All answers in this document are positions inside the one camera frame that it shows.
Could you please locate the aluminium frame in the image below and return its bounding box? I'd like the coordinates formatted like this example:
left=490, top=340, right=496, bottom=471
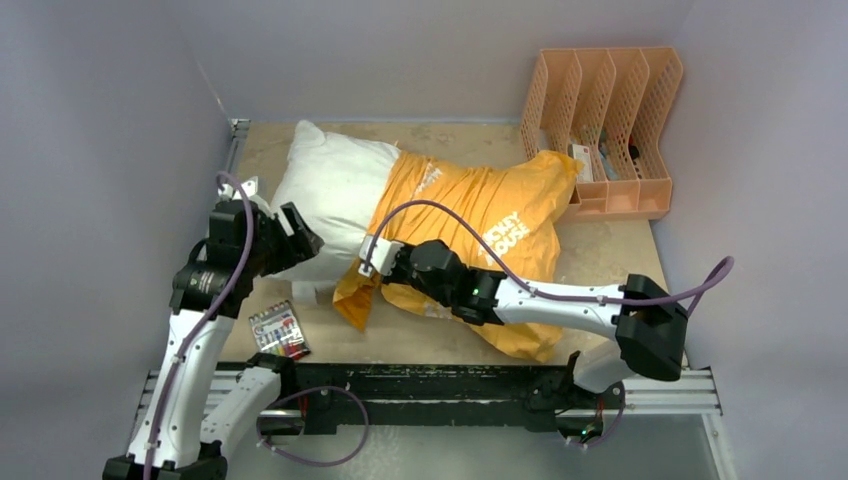
left=117, top=119, right=737, bottom=480

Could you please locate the white card box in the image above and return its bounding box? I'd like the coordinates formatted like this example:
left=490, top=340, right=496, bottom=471
left=568, top=143, right=594, bottom=183

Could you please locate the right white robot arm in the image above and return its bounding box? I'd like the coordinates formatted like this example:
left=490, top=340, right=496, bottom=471
left=360, top=239, right=688, bottom=407

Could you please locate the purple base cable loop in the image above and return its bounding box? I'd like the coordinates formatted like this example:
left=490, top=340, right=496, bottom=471
left=256, top=386, right=370, bottom=469

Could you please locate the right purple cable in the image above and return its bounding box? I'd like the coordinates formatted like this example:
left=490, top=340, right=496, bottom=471
left=366, top=199, right=736, bottom=318

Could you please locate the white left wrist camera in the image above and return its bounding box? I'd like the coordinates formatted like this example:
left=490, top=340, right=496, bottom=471
left=216, top=175, right=274, bottom=217

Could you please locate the orange Mickey Mouse pillowcase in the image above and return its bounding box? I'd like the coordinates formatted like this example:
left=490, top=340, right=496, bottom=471
left=333, top=150, right=580, bottom=362

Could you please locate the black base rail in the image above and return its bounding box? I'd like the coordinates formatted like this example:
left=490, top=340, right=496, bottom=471
left=233, top=360, right=631, bottom=439

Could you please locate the peach plastic file organizer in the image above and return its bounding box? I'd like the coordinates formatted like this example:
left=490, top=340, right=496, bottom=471
left=520, top=46, right=684, bottom=222

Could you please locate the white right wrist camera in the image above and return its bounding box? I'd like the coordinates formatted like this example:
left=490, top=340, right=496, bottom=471
left=358, top=235, right=405, bottom=278

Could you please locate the colourful marker pack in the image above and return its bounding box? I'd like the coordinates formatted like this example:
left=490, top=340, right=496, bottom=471
left=249, top=300, right=312, bottom=360

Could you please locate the white pillow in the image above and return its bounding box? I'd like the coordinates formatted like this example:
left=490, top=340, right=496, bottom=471
left=271, top=120, right=400, bottom=305

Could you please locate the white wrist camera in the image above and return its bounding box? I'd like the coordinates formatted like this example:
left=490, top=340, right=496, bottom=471
left=358, top=235, right=405, bottom=278
left=216, top=175, right=274, bottom=217

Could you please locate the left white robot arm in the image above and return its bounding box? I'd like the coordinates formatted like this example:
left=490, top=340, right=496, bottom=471
left=102, top=199, right=323, bottom=479

